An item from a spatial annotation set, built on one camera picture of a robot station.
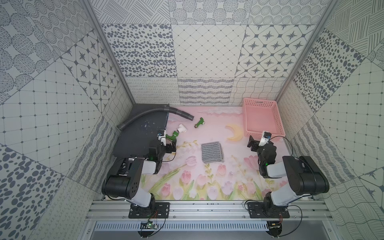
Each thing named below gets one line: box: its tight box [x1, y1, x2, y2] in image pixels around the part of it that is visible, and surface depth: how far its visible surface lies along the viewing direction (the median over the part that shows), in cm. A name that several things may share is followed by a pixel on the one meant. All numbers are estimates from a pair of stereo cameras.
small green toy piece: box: [194, 117, 205, 129], surface depth 109 cm
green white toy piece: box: [165, 124, 188, 141], surface depth 104 cm
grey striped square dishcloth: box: [201, 141, 224, 164], surface depth 95 cm
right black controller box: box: [266, 220, 283, 237], surface depth 73 cm
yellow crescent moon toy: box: [225, 124, 243, 142], surface depth 106 cm
